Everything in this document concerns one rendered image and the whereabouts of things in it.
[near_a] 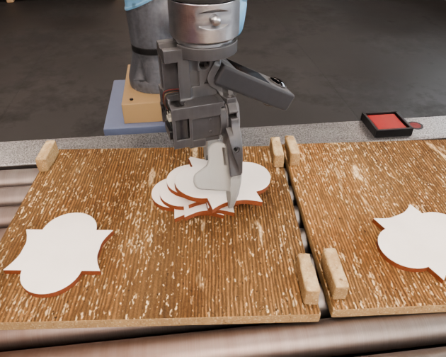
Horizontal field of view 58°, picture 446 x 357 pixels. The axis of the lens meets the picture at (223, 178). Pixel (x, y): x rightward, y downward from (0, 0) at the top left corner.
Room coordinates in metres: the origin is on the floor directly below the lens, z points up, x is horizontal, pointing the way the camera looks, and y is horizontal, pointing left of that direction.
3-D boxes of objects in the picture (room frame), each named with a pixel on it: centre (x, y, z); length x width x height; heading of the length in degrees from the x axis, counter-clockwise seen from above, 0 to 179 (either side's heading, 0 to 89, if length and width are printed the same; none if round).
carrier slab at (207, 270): (0.43, 0.10, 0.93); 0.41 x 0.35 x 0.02; 92
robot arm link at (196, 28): (0.44, 0.02, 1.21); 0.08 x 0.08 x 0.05
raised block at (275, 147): (0.57, -0.09, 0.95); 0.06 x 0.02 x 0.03; 2
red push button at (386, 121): (0.71, -0.33, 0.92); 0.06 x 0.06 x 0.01; 7
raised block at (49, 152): (0.56, 0.30, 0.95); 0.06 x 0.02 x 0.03; 2
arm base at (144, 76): (0.93, 0.15, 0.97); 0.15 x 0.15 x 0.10
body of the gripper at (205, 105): (0.44, 0.03, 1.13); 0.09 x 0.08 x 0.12; 109
